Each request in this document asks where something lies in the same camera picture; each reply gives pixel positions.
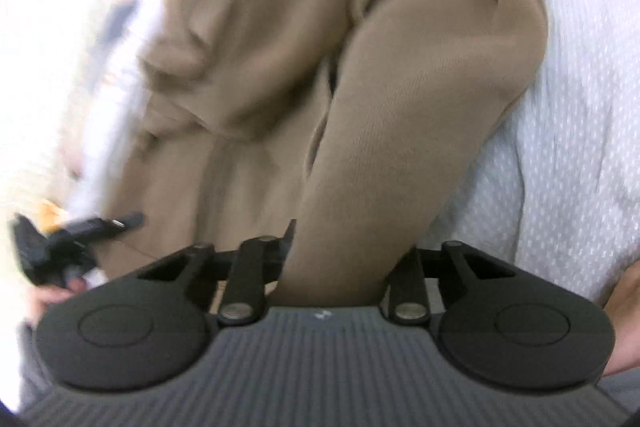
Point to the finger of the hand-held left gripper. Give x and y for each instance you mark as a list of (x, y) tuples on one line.
[(105, 226)]

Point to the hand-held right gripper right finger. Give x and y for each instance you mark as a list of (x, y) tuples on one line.
[(407, 289)]

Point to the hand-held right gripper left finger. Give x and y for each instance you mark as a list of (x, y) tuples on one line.
[(245, 279)]

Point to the brown hoodie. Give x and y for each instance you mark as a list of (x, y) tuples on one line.
[(390, 132)]

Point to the person's left hand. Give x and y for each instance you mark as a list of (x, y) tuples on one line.
[(47, 297)]

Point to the yellow cloth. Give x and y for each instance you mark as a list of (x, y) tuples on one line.
[(50, 211)]

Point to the person's grey shorts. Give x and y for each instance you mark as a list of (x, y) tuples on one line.
[(35, 367)]

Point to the white textured bed cover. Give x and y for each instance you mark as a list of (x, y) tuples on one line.
[(580, 107)]

